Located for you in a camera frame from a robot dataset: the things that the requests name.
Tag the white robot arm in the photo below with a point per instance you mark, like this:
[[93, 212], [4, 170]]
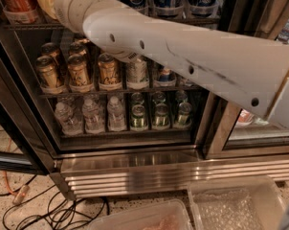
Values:
[[244, 72]]

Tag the back left gold can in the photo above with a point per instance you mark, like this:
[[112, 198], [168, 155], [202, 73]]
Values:
[[52, 50]]

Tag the gold can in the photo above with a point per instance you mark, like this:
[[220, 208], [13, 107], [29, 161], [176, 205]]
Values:
[[52, 50], [80, 81], [51, 81], [110, 72], [79, 48]]

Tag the front left gold can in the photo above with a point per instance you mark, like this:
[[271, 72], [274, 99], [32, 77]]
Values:
[[51, 81]]

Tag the white lacroix can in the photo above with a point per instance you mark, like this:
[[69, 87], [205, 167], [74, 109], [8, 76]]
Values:
[[137, 74]]

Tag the left red bull can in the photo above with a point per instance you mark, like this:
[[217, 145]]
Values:
[[163, 76]]

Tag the red bull can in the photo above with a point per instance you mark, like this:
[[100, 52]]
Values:
[[185, 82], [163, 76]]

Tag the stainless steel fridge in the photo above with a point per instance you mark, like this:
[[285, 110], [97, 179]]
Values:
[[27, 113]]

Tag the left green can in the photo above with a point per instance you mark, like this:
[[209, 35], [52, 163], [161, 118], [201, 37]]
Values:
[[138, 118]]

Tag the green can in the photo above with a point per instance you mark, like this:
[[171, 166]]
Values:
[[182, 117], [161, 117], [138, 118]]

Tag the middle green can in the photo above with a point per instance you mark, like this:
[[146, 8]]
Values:
[[161, 117]]

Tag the right red bull can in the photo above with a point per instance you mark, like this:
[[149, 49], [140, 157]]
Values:
[[185, 82]]

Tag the right green can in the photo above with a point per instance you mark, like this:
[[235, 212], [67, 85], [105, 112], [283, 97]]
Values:
[[182, 117]]

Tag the red can right compartment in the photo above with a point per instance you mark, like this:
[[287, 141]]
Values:
[[245, 118]]

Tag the left water bottle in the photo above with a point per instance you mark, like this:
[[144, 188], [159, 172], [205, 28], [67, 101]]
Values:
[[70, 122]]

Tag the water bottle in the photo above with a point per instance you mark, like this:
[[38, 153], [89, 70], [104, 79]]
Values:
[[70, 122], [93, 120], [116, 114]]

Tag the middle water bottle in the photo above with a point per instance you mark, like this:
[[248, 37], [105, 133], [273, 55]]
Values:
[[93, 120]]

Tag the right water bottle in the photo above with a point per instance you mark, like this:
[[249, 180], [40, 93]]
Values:
[[116, 114]]

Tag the left clear plastic bin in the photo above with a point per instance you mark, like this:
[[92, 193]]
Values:
[[166, 215]]

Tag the clear plastic bin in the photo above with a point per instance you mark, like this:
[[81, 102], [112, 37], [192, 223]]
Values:
[[166, 215], [242, 203]]

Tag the right clear plastic bin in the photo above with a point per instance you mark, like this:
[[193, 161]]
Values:
[[242, 203]]

